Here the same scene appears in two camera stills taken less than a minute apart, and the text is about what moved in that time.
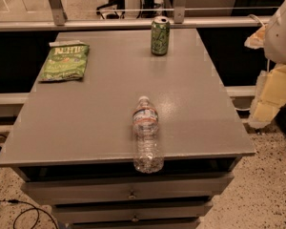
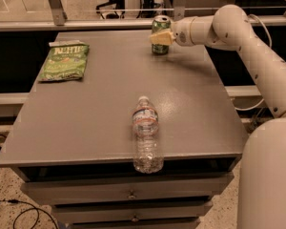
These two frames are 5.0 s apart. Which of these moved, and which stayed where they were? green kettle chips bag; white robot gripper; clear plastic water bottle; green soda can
Moved: white robot gripper
Stayed: green soda can; green kettle chips bag; clear plastic water bottle
